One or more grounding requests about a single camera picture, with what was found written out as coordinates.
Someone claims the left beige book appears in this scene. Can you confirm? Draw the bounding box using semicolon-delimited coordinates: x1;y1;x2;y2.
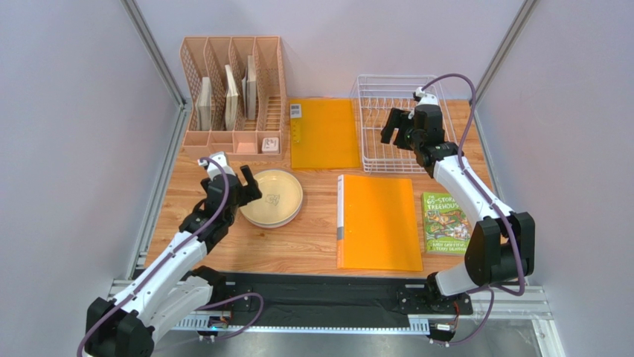
196;77;213;131

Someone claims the aluminium front rail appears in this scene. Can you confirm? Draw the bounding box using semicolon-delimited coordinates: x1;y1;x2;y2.
86;279;566;357

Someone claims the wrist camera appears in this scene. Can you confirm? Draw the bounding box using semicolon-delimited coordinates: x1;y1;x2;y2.
409;87;443;131
197;152;235;179

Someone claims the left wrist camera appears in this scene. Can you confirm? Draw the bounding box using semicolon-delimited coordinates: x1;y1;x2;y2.
197;152;235;179

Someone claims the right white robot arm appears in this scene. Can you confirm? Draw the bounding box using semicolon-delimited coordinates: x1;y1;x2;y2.
381;104;536;312

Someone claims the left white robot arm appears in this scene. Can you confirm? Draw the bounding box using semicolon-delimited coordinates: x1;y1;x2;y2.
77;154;262;356

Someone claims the pink plastic file organizer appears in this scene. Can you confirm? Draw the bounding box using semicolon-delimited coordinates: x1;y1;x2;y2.
179;36;289;161

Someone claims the orange ring binder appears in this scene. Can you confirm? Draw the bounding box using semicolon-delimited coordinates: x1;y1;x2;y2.
336;174;423;271

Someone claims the blue grey plate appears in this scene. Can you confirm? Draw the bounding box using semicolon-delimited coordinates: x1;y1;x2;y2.
247;209;301;229

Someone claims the white power adapter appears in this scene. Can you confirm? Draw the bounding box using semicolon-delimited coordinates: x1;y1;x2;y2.
261;137;281;155

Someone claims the translucent orange document folder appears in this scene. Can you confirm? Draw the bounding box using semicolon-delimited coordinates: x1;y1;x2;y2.
289;98;361;170

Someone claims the white wire dish rack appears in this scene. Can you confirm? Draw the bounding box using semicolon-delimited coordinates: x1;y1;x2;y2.
353;74;459;175

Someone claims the black base mat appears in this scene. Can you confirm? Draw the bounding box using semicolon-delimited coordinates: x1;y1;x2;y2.
131;269;524;329

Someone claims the left aluminium frame post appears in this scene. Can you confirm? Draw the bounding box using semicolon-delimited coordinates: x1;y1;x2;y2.
121;0;188;110

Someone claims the tan wooden plate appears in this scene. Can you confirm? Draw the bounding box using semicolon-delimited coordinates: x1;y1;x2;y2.
240;170;304;223

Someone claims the right beige book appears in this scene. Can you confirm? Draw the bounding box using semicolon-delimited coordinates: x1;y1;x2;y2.
242;55;257;120

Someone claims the right aluminium frame post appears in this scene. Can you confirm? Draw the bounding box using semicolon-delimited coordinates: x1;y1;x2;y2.
470;0;539;109

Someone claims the middle beige book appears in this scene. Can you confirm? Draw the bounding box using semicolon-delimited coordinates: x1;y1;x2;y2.
225;65;239;131

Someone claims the aluminium frame post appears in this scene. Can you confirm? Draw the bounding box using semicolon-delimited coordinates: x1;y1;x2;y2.
121;0;188;110
470;0;539;109

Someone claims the green treehouse book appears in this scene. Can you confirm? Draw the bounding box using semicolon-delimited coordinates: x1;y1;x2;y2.
421;192;471;256

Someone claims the beige book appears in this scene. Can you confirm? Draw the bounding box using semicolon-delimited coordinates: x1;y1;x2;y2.
225;65;239;131
196;77;213;131
242;55;257;120

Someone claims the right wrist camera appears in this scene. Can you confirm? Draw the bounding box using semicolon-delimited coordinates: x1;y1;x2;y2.
409;87;443;131

